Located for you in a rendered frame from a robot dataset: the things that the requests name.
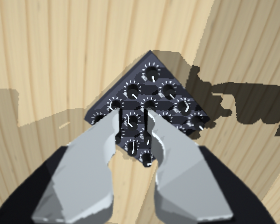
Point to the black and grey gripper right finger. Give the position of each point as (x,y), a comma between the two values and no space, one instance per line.
(193,186)

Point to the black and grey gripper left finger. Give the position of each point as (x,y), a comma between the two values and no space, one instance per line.
(74,185)

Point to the black knob box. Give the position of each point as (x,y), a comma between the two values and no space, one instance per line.
(140,88)

